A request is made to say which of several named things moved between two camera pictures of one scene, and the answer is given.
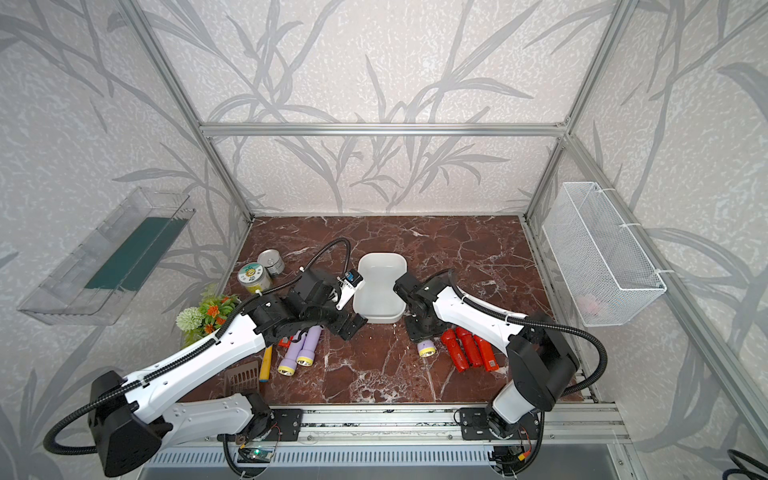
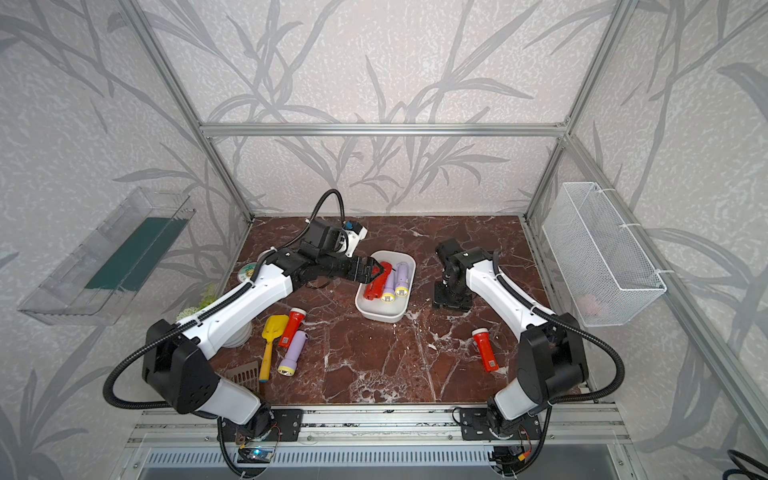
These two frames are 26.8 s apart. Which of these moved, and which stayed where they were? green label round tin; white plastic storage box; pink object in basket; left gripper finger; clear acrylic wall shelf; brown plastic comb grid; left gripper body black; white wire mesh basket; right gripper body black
Moved: right gripper body black; left gripper finger; left gripper body black
Stayed: clear acrylic wall shelf; white wire mesh basket; brown plastic comb grid; green label round tin; pink object in basket; white plastic storage box
